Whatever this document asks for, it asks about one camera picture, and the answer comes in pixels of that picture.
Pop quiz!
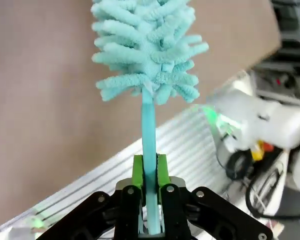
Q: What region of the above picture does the teal microfibre duster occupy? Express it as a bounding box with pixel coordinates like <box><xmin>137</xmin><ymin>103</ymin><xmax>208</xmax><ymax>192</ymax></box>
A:
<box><xmin>90</xmin><ymin>0</ymin><xmax>210</xmax><ymax>237</ymax></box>

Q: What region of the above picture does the yellow red connector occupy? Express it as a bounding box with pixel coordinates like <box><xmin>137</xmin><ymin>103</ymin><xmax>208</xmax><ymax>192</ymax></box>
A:
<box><xmin>250</xmin><ymin>140</ymin><xmax>275</xmax><ymax>161</ymax></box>

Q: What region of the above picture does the aluminium table edge rail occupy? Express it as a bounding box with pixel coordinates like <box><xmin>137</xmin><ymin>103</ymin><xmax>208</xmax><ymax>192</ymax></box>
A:
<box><xmin>0</xmin><ymin>71</ymin><xmax>250</xmax><ymax>240</ymax></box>

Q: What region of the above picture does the black cable bundle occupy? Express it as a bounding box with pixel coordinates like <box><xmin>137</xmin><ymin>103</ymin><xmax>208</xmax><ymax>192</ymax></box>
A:
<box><xmin>216</xmin><ymin>147</ymin><xmax>300</xmax><ymax>221</ymax></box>

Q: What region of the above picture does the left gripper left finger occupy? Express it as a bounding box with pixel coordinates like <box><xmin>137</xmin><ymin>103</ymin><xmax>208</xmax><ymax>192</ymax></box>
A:
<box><xmin>34</xmin><ymin>154</ymin><xmax>144</xmax><ymax>240</ymax></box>

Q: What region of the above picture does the metal equipment rack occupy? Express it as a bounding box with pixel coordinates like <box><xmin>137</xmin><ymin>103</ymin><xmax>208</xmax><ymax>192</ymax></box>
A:
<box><xmin>271</xmin><ymin>0</ymin><xmax>300</xmax><ymax>101</ymax></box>

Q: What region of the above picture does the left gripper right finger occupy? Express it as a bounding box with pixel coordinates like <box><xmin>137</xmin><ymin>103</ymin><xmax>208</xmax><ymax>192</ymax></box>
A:
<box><xmin>156</xmin><ymin>154</ymin><xmax>275</xmax><ymax>240</ymax></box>

